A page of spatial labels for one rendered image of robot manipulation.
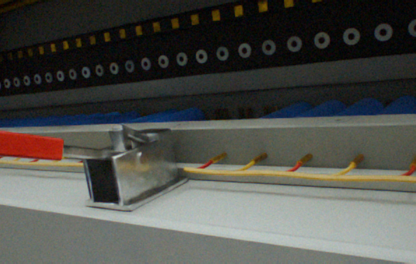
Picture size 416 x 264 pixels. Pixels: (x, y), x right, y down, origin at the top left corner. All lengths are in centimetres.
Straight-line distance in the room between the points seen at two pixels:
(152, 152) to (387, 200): 10
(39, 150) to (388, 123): 12
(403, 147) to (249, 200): 6
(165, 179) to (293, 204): 7
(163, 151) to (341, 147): 8
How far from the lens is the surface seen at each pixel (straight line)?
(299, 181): 19
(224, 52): 36
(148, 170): 20
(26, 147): 16
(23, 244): 24
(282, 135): 19
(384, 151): 18
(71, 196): 22
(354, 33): 32
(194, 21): 37
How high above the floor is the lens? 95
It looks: 5 degrees up
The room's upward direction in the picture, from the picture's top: 3 degrees clockwise
